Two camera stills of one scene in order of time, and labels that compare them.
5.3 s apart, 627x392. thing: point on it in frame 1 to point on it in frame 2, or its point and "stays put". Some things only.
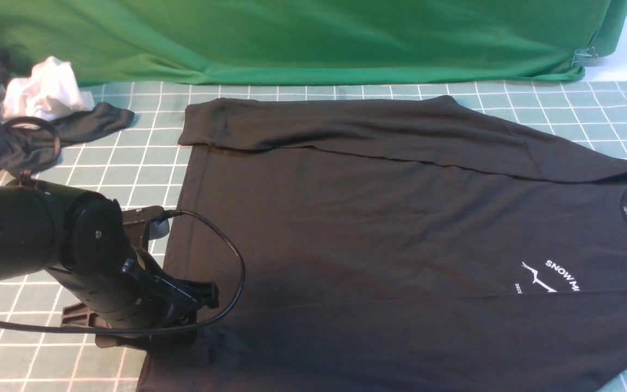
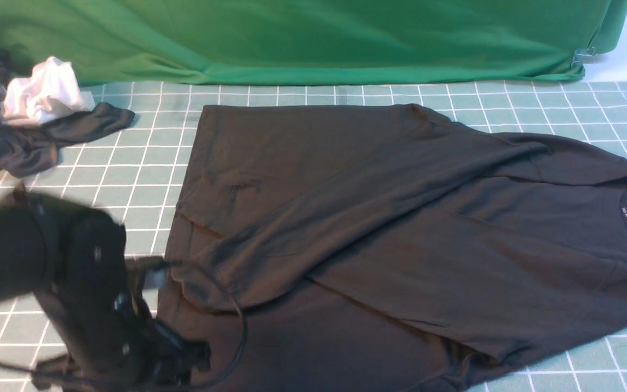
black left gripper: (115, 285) to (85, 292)
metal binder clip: (584, 55) stays put
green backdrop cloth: (250, 42) stays put
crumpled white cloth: (51, 91) stays put
